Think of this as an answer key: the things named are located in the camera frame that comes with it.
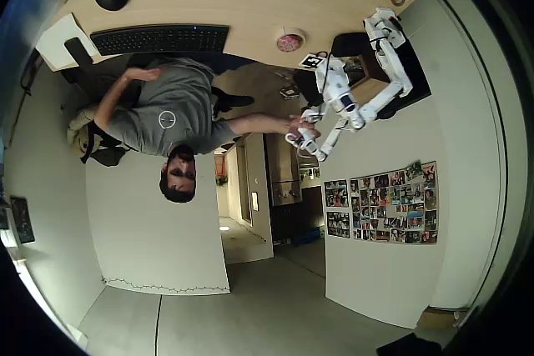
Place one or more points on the person's right forearm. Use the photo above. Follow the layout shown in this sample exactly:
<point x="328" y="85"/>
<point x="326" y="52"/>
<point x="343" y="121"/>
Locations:
<point x="258" y="123"/>

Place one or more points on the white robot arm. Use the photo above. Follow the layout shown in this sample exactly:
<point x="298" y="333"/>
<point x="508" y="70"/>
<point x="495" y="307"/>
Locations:
<point x="392" y="64"/>

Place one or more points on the person's left forearm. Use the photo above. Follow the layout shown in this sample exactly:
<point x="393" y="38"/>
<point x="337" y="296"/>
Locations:
<point x="109" y="101"/>

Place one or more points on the pink round container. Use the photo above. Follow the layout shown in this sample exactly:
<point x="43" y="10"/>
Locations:
<point x="288" y="43"/>

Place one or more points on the person's right hand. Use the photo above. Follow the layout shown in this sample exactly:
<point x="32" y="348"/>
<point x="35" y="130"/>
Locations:
<point x="298" y="123"/>

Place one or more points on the person's left hand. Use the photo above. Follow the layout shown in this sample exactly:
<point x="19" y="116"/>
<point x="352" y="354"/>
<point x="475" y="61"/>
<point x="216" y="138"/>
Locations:
<point x="144" y="74"/>

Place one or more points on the black and white marker tile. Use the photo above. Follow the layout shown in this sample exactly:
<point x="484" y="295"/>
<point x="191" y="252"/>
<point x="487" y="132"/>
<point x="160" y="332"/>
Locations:
<point x="309" y="61"/>

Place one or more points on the black pad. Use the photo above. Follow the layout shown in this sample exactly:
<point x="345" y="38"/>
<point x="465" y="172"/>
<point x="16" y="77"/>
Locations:
<point x="346" y="43"/>

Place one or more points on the small dark box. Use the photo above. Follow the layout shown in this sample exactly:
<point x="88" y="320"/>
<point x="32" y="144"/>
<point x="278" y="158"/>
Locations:
<point x="288" y="92"/>

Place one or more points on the black trouser leg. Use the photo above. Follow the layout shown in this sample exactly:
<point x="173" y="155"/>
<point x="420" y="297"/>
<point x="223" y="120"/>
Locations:
<point x="233" y="101"/>

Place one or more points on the wooden hallway cabinet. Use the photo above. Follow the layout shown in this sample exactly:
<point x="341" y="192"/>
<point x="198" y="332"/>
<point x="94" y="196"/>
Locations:
<point x="283" y="164"/>

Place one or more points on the small photo collage sheet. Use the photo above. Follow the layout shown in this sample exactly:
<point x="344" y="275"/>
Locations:
<point x="336" y="193"/>
<point x="338" y="224"/>

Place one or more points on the large photo collage poster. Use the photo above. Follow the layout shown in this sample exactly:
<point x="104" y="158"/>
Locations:
<point x="394" y="204"/>

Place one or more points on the blue crate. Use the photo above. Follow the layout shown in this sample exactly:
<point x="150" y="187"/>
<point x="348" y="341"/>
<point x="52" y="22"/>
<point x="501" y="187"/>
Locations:
<point x="308" y="238"/>

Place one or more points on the person in grey shirt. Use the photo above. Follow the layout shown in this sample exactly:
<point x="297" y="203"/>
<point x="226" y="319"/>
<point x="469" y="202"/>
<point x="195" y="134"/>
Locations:
<point x="167" y="101"/>

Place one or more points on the black computer keyboard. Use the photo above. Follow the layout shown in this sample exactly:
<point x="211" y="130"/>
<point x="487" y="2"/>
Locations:
<point x="160" y="40"/>

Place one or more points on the black chair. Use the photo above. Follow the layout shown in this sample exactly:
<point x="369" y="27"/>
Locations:
<point x="106" y="153"/>

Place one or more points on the flat black rectangular object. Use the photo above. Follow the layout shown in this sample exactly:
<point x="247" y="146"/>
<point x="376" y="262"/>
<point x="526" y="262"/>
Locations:
<point x="78" y="51"/>

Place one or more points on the cardboard box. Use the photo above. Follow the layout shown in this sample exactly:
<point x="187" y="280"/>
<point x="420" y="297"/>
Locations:
<point x="440" y="317"/>

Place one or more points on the beige jacket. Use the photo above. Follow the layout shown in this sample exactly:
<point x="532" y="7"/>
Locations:
<point x="79" y="128"/>

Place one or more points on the white paper sheet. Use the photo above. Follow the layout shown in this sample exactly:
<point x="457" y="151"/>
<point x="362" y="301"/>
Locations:
<point x="58" y="43"/>

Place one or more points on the dark framed picture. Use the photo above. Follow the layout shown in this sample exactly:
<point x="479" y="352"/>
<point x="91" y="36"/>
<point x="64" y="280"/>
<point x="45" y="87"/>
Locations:
<point x="23" y="220"/>

